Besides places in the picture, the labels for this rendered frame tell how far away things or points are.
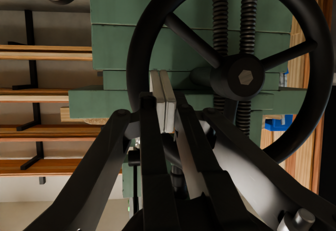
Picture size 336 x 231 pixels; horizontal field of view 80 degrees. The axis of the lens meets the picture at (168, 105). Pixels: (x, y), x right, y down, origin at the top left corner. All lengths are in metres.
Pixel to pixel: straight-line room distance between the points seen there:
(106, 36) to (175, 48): 0.14
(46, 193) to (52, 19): 2.49
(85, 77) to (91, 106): 2.62
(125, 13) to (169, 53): 0.12
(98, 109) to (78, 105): 0.04
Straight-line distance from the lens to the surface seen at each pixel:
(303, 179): 2.24
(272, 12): 0.54
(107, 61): 0.44
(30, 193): 3.87
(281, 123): 1.47
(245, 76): 0.27
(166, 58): 0.44
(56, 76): 3.20
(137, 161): 0.77
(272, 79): 0.53
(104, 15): 0.45
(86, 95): 0.45
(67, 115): 0.63
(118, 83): 0.43
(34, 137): 2.86
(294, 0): 0.33
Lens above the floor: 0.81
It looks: 8 degrees up
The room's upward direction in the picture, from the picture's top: 179 degrees counter-clockwise
